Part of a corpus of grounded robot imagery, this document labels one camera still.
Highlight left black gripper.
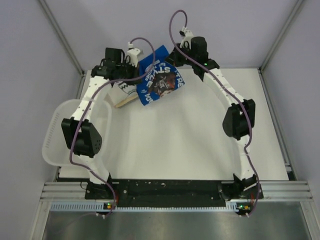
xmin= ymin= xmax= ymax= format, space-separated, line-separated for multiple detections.
xmin=114 ymin=59 xmax=141 ymax=86

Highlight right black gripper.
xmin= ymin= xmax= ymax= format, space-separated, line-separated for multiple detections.
xmin=164 ymin=44 xmax=196 ymax=69

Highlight blue t-shirt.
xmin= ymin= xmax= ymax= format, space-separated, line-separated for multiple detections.
xmin=136 ymin=45 xmax=185 ymax=106

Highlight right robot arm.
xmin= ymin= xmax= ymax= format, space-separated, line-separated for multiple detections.
xmin=166 ymin=36 xmax=261 ymax=200

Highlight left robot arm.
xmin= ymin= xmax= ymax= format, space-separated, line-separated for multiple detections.
xmin=61 ymin=44 xmax=143 ymax=199

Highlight white folded printed t-shirt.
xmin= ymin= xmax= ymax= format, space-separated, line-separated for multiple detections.
xmin=108 ymin=81 xmax=138 ymax=106

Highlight beige folded t-shirt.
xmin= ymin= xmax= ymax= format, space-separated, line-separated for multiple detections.
xmin=114 ymin=95 xmax=138 ymax=108

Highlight white plastic basket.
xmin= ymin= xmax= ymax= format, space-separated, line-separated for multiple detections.
xmin=42 ymin=99 xmax=112 ymax=167

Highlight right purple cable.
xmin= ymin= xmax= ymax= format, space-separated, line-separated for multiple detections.
xmin=168 ymin=9 xmax=260 ymax=218

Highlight purple cable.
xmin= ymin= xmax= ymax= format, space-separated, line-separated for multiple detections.
xmin=68 ymin=37 xmax=157 ymax=218
xmin=168 ymin=9 xmax=260 ymax=218

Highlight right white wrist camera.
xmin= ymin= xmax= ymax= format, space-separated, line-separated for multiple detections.
xmin=179 ymin=26 xmax=194 ymax=49

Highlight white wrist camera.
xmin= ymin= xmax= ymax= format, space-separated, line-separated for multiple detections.
xmin=124 ymin=42 xmax=144 ymax=67
xmin=179 ymin=26 xmax=194 ymax=49

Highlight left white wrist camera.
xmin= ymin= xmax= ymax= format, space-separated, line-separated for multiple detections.
xmin=124 ymin=42 xmax=144 ymax=67

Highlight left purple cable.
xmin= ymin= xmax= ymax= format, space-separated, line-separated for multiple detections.
xmin=68 ymin=37 xmax=157 ymax=218

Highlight left aluminium frame post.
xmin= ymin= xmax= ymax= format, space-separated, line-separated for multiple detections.
xmin=36 ymin=0 xmax=85 ymax=76

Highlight aluminium frame post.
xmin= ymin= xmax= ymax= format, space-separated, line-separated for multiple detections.
xmin=258 ymin=0 xmax=307 ymax=72
xmin=36 ymin=0 xmax=85 ymax=76

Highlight right aluminium frame post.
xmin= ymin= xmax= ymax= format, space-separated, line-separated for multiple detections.
xmin=258 ymin=0 xmax=307 ymax=72

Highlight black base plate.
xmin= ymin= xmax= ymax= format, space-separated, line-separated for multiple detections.
xmin=85 ymin=178 xmax=258 ymax=208

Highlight grey slotted cable duct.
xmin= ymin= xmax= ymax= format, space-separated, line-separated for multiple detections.
xmin=50 ymin=201 xmax=250 ymax=213

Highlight aluminium front rail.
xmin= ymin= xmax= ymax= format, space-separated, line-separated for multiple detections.
xmin=40 ymin=181 xmax=314 ymax=202

